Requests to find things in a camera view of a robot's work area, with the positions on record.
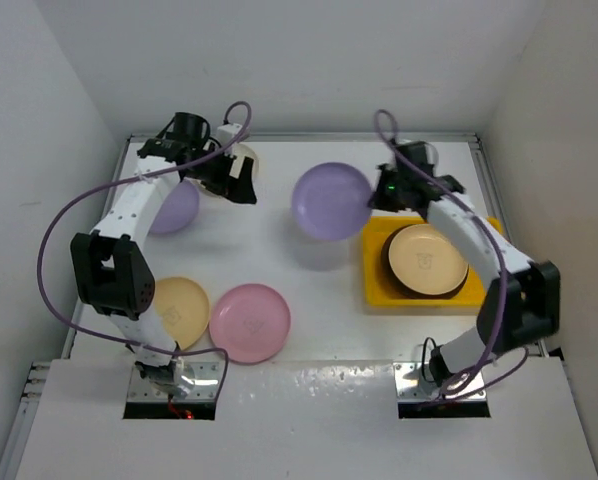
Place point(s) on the pink plastic plate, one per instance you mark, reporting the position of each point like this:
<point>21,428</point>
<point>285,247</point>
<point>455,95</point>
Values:
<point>251,322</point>

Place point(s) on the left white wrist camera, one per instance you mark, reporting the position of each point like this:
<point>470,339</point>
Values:
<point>226,132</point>

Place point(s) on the orange plastic plate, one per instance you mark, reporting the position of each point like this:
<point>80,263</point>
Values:
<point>426,260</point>
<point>184,308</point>

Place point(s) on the yellow plastic bin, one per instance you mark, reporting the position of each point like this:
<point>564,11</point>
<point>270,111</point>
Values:
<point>408,264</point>

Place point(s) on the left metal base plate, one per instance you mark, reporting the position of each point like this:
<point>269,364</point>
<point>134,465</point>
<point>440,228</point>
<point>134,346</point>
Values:
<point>204,382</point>

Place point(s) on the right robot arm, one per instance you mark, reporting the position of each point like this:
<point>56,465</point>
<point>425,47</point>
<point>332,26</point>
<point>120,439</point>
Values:
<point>522,302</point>

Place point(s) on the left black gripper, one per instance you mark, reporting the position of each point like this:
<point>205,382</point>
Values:
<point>238,189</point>

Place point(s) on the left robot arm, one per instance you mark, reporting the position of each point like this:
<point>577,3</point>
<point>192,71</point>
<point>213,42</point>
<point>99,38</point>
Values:
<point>111,272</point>

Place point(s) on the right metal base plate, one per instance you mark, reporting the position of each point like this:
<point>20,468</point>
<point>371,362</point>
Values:
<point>412,389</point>

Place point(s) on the metal base plate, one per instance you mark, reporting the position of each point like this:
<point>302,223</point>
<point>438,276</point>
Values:
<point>204,382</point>
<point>412,389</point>

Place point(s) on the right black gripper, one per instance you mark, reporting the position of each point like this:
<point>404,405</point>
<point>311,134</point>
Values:
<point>379,200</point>

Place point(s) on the purple plastic plate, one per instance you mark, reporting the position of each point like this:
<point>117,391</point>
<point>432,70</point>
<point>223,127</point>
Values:
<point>330,201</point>
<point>178,210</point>

